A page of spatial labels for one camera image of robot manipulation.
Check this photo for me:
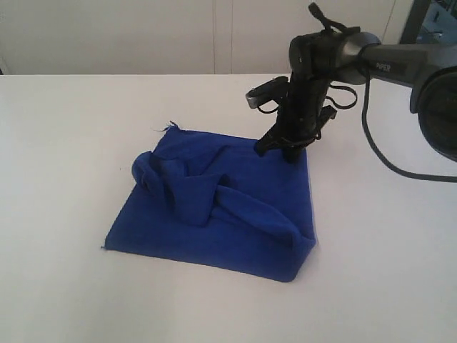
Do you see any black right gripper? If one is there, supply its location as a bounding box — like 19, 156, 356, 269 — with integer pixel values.
254, 74, 331, 164

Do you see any blue towel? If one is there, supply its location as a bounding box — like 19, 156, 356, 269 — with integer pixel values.
104, 124, 316, 282

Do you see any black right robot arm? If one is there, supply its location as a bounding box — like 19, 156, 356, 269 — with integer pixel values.
246, 30, 456, 161

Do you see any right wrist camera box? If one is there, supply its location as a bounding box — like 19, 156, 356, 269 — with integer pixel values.
246, 76, 289, 109

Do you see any dark window frame post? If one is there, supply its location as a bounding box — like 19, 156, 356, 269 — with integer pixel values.
399, 0, 430, 44

